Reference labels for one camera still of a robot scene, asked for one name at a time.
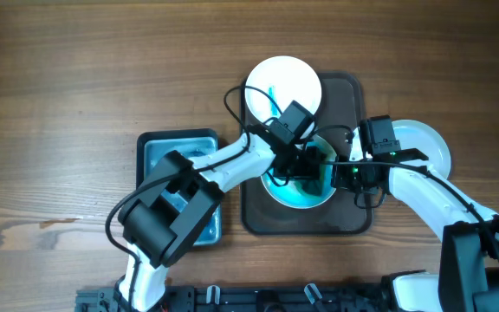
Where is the green yellow sponge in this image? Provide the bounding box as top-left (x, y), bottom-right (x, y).
top-left (300, 174), bottom-right (324, 197)

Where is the white plate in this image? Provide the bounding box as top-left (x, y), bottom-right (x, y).
top-left (261, 136), bottom-right (336, 210)
top-left (244, 55), bottom-right (322, 121)
top-left (349, 120), bottom-right (451, 185)

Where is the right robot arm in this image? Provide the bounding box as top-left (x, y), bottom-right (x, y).
top-left (332, 148), bottom-right (499, 311)

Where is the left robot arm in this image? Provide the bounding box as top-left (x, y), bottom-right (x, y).
top-left (116, 132), bottom-right (333, 311)

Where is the dark brown serving tray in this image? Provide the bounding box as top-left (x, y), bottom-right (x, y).
top-left (240, 72), bottom-right (373, 236)

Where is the black water basin tray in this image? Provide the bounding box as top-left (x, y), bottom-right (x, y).
top-left (136, 128), bottom-right (222, 247)

